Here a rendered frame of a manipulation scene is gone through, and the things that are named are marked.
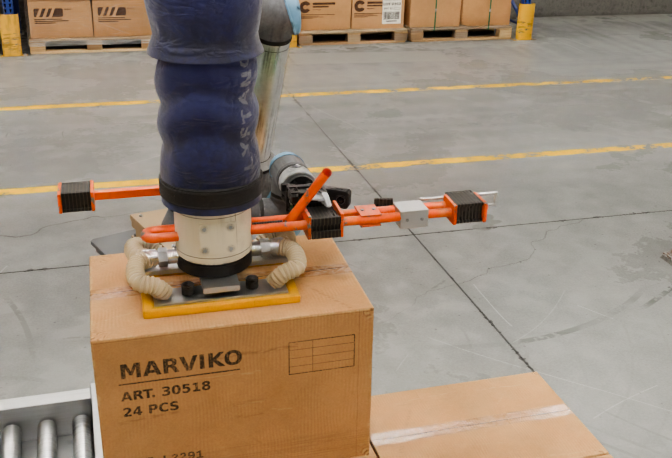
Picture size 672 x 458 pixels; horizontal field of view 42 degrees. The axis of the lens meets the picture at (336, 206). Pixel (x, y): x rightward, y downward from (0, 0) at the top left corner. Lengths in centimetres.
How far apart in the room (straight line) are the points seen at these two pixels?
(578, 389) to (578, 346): 34
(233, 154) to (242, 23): 27
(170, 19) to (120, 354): 68
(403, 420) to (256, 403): 62
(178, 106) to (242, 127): 14
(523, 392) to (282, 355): 95
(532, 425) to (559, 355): 142
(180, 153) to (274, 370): 51
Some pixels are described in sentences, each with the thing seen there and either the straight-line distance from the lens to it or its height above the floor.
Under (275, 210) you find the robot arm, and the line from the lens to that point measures 231.
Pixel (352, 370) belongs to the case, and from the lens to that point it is 201.
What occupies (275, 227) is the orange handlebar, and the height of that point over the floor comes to 120.
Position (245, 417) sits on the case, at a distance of 202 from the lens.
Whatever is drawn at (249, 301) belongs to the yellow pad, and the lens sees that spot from 193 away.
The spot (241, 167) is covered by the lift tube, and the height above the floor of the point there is 137.
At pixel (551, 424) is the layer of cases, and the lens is 257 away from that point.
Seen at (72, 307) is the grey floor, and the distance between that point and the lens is 423.
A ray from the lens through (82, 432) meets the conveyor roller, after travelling 249.
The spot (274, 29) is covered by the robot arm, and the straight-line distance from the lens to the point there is 248.
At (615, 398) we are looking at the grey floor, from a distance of 374.
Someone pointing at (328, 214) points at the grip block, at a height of 122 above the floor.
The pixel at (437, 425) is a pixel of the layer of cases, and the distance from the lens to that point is 249.
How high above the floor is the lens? 201
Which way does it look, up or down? 23 degrees down
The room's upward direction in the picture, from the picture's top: 2 degrees clockwise
